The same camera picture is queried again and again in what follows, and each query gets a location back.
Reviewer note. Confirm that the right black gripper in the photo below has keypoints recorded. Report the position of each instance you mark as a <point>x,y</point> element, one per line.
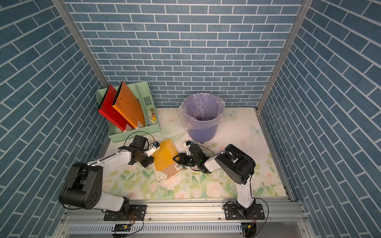
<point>182,159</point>

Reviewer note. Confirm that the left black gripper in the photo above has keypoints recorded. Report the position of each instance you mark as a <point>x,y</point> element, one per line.
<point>149,160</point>

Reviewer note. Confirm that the English textbook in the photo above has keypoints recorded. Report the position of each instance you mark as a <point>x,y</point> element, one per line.
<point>164,167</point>

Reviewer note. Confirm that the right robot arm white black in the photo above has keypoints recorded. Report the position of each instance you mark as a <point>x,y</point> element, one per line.
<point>239,166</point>

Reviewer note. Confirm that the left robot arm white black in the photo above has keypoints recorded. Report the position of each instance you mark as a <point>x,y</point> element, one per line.
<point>83,187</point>

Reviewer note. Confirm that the yellow glue tube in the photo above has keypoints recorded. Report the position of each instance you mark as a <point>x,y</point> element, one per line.
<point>153,116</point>

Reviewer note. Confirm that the translucent plastic lid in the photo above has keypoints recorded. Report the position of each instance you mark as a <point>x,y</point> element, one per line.
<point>170,129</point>

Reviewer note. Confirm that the orange folder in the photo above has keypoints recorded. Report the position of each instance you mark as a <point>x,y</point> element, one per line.
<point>129,107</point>

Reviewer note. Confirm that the purple trash bin with bag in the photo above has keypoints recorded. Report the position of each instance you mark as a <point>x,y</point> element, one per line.
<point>200,114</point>

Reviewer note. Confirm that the red folder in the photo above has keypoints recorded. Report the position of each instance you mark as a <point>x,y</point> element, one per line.
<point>111,114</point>

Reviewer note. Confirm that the green file organizer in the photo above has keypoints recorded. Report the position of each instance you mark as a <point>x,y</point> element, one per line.
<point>142,92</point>

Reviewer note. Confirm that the small circuit board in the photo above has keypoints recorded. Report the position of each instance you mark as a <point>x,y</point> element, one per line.
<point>124,228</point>

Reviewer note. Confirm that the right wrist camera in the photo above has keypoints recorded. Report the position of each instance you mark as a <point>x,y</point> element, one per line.
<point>188,144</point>

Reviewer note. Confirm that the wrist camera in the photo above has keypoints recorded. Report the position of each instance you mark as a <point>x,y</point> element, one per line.
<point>188,144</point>
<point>153,149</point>

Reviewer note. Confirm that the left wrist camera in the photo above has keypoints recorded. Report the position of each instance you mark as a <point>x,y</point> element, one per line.
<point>153,149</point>

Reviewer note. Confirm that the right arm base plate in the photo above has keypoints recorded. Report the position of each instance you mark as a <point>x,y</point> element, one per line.
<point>235,211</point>

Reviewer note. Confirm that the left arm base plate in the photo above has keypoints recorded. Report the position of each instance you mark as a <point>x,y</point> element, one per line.
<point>137,211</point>

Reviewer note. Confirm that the aluminium rail frame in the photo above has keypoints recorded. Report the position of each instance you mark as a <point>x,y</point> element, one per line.
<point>191,218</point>

